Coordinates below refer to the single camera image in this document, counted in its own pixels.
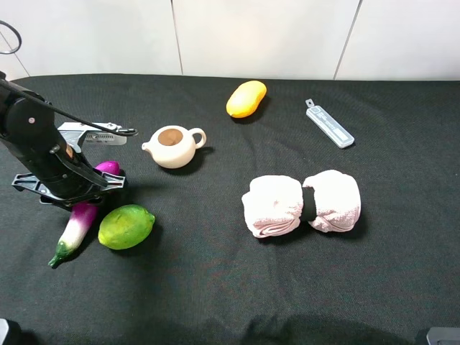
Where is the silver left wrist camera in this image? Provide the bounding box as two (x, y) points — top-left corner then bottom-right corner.
(57, 122), (127, 147)

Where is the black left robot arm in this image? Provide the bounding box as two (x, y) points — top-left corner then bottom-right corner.
(1, 79), (137, 210)

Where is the green lime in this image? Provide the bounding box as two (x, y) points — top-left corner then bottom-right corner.
(98, 204), (155, 250)

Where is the beige ceramic teapot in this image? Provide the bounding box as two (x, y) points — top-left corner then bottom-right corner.
(141, 125), (207, 169)

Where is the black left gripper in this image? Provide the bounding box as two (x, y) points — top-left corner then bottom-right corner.
(10, 140), (126, 211)

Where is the black table cloth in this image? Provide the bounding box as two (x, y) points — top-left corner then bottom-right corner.
(1, 75), (459, 344)

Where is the pink rolled towel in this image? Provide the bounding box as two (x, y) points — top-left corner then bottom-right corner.
(241, 170), (362, 239)

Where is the black band on towel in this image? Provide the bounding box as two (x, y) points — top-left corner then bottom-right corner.
(300, 187), (317, 221)

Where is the yellow mango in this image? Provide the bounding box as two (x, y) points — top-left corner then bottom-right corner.
(226, 80), (267, 119)

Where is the purple toy eggplant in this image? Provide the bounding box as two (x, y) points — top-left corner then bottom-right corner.
(47, 160), (121, 269)

